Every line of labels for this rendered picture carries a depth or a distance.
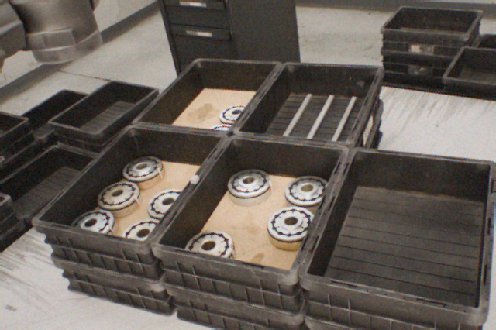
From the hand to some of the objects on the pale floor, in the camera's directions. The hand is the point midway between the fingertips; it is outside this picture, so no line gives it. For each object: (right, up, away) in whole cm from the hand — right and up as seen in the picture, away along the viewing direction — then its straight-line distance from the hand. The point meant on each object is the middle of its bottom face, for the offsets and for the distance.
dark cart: (-39, +6, +266) cm, 268 cm away
